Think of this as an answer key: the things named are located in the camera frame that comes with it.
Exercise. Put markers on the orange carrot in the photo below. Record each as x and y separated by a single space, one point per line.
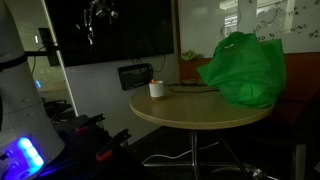
153 81

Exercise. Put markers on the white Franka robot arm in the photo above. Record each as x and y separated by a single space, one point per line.
20 100

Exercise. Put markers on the white ceramic mug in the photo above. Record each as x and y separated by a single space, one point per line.
156 90

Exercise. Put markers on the yellow-green small object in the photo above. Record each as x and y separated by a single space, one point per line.
189 55

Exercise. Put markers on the metal table base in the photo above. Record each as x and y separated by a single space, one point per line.
194 146

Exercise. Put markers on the whiteboard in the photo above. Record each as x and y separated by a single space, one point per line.
200 26

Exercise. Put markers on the green plastic bag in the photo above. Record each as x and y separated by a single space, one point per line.
246 73

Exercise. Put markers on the black wall box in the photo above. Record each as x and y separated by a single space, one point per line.
135 76

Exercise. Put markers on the black wall monitor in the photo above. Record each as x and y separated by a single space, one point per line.
133 30

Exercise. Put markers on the black camera stand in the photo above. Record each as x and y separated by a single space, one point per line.
50 50

